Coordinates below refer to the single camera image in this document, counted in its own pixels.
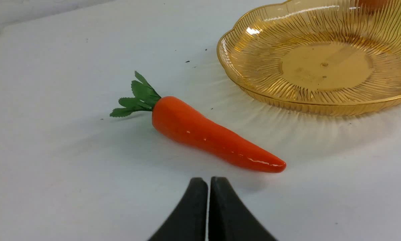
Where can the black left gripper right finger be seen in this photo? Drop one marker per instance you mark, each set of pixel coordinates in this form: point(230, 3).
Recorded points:
point(229, 218)

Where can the brown potato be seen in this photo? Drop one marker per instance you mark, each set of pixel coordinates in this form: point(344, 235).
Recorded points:
point(372, 5)

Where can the orange carrot with green leaves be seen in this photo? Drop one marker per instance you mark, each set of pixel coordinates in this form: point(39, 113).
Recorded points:
point(183, 124)

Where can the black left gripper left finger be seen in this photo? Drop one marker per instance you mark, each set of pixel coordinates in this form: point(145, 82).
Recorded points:
point(187, 222)

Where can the amber ribbed glass plate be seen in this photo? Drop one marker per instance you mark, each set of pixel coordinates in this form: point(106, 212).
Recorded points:
point(326, 57)

